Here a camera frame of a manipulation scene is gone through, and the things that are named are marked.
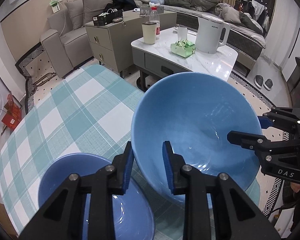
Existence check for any green tissue pack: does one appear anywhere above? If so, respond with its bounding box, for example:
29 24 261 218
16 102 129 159
171 40 196 58

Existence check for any beige tumbler cup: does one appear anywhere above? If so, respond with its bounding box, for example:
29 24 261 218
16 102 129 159
142 22 157 45

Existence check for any right human hand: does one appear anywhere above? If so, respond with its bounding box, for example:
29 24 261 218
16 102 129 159
290 182 300 193

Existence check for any blue ceramic bowl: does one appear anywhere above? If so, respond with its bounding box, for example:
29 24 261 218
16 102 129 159
131 72 262 205
38 150 155 239

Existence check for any black tray on cabinet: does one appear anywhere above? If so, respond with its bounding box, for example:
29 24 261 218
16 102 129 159
93 9 123 26

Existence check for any clear plastic bottle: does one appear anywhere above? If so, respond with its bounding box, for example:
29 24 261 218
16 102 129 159
149 7 160 40

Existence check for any beige sofa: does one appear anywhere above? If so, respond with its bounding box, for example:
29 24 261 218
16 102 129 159
40 0 114 76

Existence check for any white marble coffee table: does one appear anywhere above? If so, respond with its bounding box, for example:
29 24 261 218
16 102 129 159
131 28 238 92

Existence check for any teal plaid tablecloth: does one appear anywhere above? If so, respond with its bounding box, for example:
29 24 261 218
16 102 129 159
0 64 261 240

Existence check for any beige drawer cabinet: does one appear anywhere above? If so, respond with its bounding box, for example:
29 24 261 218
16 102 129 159
84 9 178 78

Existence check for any grey slippers pair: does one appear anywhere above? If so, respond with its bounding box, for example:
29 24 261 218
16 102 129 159
254 75 273 91

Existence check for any white electric kettle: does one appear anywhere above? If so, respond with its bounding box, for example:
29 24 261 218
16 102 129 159
195 14 231 54

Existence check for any red cardboard box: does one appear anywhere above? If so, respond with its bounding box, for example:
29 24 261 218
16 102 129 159
1 93 21 131

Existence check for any patterned floor rug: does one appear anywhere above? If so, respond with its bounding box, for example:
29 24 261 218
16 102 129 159
15 42 93 114

